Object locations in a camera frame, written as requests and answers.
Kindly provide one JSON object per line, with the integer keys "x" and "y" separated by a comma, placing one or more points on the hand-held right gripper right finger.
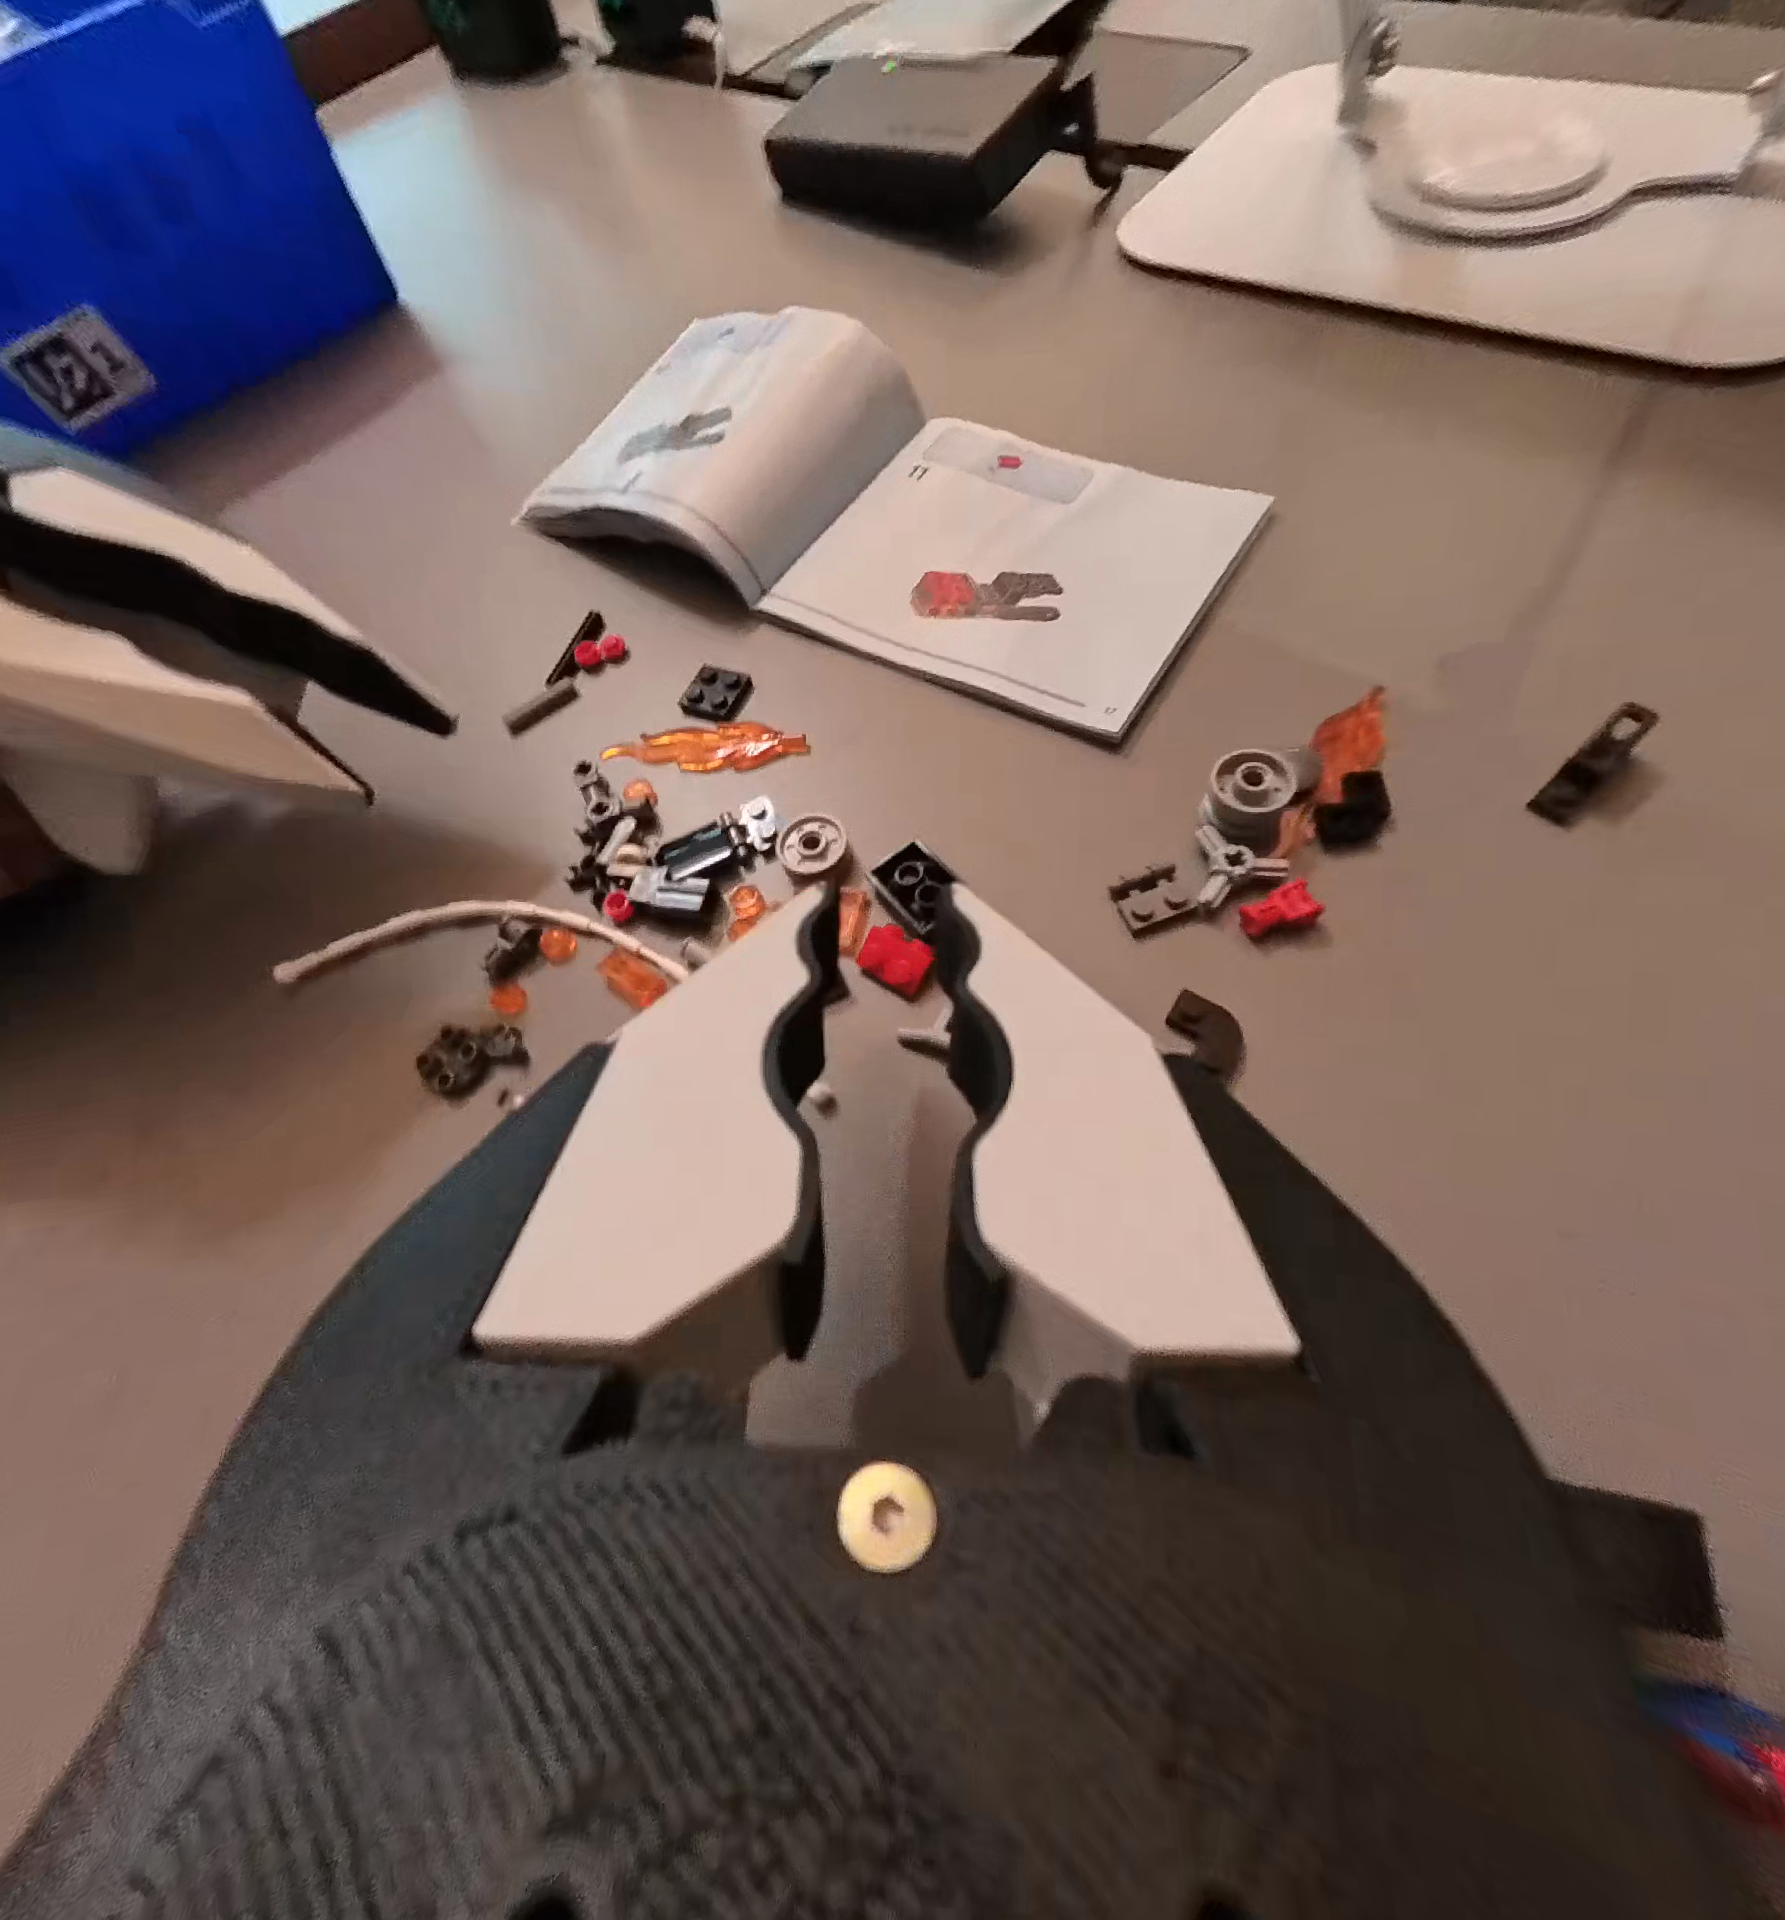
{"x": 1118, "y": 1201}

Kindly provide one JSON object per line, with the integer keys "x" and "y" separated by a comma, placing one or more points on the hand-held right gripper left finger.
{"x": 653, "y": 1184}

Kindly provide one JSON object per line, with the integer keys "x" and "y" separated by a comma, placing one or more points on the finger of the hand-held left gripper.
{"x": 188, "y": 544}
{"x": 157, "y": 706}

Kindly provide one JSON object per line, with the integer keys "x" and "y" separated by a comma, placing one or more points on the red lego brick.
{"x": 894, "y": 961}

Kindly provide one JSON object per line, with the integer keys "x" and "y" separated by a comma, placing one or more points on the black curved lego piece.
{"x": 1207, "y": 1021}

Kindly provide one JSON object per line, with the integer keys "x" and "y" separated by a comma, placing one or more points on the black lego connector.
{"x": 502, "y": 1046}
{"x": 445, "y": 1061}

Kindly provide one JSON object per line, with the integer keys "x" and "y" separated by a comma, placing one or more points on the orange translucent lego plate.
{"x": 637, "y": 980}

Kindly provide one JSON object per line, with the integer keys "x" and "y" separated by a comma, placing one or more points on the black lego clip piece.
{"x": 510, "y": 952}

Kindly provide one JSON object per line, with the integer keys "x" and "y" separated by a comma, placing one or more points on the dark grey lego plate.
{"x": 1147, "y": 904}

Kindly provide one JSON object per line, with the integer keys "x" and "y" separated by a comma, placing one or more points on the red lego connector piece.
{"x": 1280, "y": 911}

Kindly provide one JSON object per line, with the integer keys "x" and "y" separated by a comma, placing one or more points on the white flexible lego tube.
{"x": 426, "y": 915}

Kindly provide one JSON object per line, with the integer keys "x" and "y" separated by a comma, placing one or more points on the grey lego cross connector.
{"x": 1230, "y": 870}

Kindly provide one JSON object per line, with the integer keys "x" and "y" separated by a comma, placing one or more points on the small grey lego wheel hub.
{"x": 812, "y": 846}

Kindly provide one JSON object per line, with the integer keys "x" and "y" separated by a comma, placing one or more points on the grey lego rod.
{"x": 540, "y": 711}

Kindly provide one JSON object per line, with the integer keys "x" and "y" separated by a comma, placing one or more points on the black square lego brick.
{"x": 910, "y": 875}

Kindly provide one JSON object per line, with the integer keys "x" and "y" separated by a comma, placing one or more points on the black lego slope piece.
{"x": 581, "y": 647}

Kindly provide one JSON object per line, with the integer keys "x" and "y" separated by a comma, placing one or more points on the orange lego flame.
{"x": 1350, "y": 743}
{"x": 698, "y": 747}

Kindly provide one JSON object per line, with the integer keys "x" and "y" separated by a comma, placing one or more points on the black lego block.
{"x": 1357, "y": 813}

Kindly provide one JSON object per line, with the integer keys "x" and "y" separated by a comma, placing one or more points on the black square lego plate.
{"x": 717, "y": 690}

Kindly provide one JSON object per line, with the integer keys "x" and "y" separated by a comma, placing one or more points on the lego instruction booklet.
{"x": 982, "y": 601}

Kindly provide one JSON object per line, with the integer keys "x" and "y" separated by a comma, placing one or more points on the blue storage box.
{"x": 157, "y": 197}

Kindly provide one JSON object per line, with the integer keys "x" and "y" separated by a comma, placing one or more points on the black power adapter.
{"x": 907, "y": 128}

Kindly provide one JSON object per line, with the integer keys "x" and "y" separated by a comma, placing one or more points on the red and blue object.
{"x": 1762, "y": 1771}

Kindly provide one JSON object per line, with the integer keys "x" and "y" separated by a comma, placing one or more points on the white stand base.
{"x": 1659, "y": 271}

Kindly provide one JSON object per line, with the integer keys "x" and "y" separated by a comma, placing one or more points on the grey lego bracket piece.
{"x": 922, "y": 1034}

